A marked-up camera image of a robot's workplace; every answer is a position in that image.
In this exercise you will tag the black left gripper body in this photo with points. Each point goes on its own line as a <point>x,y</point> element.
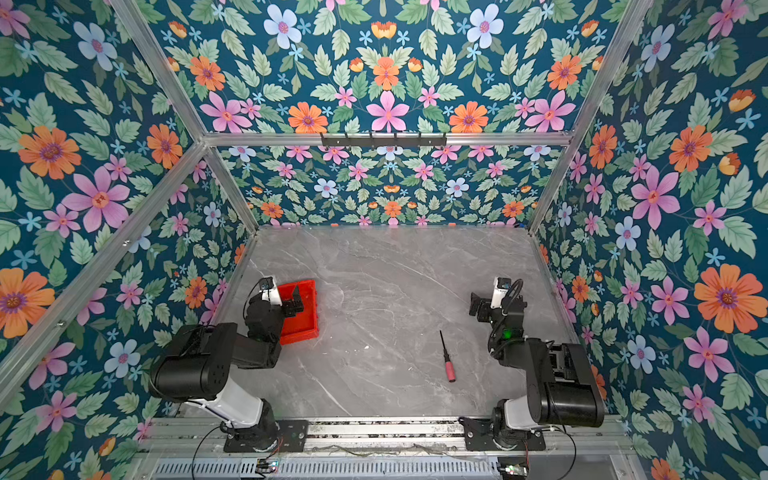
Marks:
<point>291,303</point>

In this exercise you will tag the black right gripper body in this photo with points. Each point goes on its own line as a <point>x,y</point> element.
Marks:
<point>480,304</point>

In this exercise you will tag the pink handled screwdriver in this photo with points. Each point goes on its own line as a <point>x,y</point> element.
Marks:
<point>448,364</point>

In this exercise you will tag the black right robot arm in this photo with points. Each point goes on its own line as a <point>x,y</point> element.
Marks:
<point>560,388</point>

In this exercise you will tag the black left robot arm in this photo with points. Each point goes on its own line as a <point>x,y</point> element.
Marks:
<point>195,366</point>

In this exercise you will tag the red plastic bin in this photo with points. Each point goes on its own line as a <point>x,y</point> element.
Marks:
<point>305,326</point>

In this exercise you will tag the black hook rack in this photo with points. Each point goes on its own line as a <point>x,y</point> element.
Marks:
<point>371,140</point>

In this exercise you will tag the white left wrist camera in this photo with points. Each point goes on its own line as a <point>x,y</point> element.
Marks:
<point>268,291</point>

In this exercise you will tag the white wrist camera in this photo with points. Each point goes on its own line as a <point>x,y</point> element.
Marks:
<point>501,287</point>
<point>268,291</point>

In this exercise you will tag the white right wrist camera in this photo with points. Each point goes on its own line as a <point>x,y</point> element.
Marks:
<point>501,287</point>

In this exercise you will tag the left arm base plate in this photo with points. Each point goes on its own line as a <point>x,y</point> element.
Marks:
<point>281,436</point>

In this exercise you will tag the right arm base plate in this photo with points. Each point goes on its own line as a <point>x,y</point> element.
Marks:
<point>486,434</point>

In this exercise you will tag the aluminium mounting rail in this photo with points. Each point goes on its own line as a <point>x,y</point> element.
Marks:
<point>357,436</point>

